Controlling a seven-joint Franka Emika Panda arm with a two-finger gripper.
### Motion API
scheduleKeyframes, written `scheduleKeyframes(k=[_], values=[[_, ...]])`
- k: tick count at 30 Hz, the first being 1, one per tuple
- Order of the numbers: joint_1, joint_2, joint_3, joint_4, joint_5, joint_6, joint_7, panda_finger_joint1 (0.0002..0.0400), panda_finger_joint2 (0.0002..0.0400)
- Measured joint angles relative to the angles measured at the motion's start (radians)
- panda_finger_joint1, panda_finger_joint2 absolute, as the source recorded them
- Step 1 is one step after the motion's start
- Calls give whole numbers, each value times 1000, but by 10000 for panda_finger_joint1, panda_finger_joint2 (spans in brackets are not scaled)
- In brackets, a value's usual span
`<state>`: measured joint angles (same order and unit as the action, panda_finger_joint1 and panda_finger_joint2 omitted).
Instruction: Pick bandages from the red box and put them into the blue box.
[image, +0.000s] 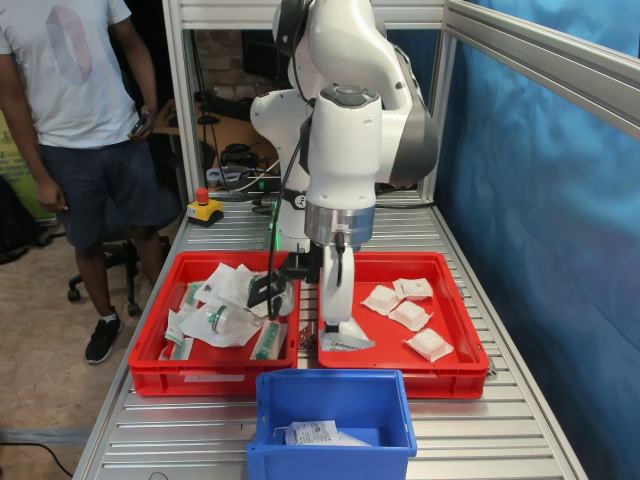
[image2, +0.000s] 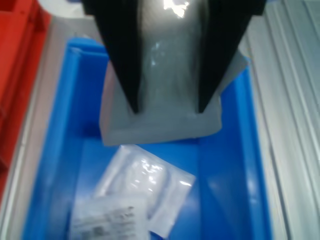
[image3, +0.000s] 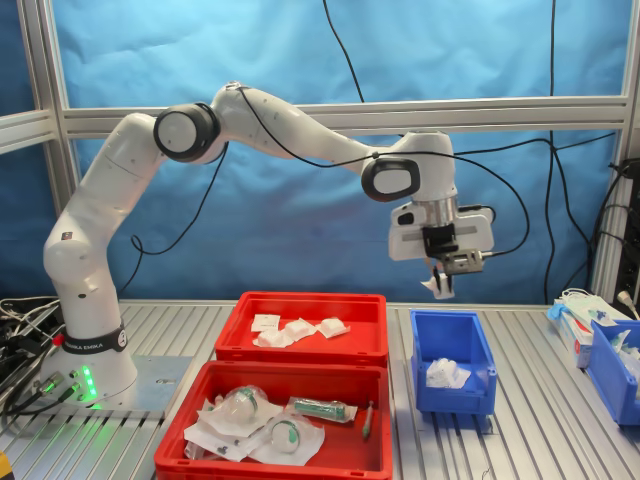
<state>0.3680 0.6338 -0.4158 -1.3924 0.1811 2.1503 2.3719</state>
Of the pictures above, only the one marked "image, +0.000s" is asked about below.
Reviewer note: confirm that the green striped sterile pack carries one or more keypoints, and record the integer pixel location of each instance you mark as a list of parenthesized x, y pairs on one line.
[(172, 332), (189, 295)]

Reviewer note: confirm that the flat white sterile pack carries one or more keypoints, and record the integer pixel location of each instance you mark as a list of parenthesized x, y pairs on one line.
[(207, 292)]

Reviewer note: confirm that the red plastic crate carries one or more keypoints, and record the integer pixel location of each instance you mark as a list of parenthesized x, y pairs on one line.
[(450, 380), (150, 375)]

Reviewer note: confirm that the black headset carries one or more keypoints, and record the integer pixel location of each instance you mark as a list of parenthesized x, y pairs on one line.
[(237, 152)]

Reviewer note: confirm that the clear bandage pack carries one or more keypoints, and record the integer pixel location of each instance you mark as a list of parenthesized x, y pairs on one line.
[(355, 442), (350, 342), (410, 315), (429, 345), (381, 300)]

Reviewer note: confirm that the yellow emergency stop box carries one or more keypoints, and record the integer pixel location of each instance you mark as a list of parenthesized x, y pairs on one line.
[(205, 212)]

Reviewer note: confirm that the black bag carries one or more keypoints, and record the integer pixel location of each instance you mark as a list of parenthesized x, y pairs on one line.
[(15, 225)]

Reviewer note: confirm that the white power strip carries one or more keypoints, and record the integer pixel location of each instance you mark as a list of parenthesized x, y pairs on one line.
[(235, 180)]

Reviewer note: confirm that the blue fabric backdrop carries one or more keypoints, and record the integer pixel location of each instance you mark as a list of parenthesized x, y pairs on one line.
[(550, 250)]

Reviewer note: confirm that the black phone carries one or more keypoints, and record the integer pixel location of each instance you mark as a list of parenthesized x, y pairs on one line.
[(137, 127)]

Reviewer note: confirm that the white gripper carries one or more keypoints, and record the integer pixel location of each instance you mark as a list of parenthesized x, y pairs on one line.
[(330, 295)]

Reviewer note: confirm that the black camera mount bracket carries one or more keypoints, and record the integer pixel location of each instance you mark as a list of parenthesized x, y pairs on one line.
[(300, 267)]

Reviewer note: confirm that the person in white t-shirt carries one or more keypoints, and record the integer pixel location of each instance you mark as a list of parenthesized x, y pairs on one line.
[(65, 75)]

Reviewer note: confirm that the blue plastic bin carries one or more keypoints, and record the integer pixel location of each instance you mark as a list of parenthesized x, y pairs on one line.
[(325, 465)]

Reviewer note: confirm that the person's right hand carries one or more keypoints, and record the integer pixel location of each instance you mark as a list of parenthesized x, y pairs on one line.
[(52, 197)]

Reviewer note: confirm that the person's left forearm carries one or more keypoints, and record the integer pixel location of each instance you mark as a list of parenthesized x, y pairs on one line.
[(147, 82)]

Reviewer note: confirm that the black monitor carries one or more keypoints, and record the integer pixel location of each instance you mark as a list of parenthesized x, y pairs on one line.
[(260, 55)]

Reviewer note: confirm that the packaged green syringe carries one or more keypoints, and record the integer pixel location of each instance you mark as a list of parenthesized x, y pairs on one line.
[(268, 341)]

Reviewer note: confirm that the grey floor strip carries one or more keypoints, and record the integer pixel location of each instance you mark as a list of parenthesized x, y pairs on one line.
[(40, 436)]

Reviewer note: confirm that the wooden desk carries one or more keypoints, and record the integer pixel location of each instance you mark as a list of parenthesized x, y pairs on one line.
[(240, 135)]

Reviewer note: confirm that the black sneaker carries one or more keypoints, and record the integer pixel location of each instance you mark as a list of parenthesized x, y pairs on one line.
[(102, 340)]

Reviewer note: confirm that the green yellow banner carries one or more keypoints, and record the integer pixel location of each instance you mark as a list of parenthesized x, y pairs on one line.
[(10, 165)]

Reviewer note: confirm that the person's left hand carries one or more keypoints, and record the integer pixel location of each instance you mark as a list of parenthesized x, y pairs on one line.
[(149, 117)]

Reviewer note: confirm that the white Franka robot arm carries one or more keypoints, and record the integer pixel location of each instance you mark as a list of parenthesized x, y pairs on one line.
[(340, 140)]

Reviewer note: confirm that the packaged clear breathing mask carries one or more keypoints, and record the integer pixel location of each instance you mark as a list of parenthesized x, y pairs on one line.
[(220, 331), (235, 280)]

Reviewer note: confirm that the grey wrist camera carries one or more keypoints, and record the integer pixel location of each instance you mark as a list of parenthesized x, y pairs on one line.
[(261, 294)]

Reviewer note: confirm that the aluminium profile frame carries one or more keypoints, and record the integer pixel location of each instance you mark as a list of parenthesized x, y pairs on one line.
[(550, 60)]

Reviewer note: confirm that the printed white bandage pack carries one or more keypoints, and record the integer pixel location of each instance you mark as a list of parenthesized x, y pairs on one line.
[(412, 288), (310, 432)]

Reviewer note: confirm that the perforated metal bracket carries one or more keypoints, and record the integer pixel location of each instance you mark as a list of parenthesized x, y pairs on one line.
[(307, 340)]

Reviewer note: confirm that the person's right forearm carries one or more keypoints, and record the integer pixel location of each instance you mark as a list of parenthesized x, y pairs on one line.
[(30, 150)]

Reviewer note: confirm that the black office chair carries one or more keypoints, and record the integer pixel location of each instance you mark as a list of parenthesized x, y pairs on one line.
[(125, 260)]

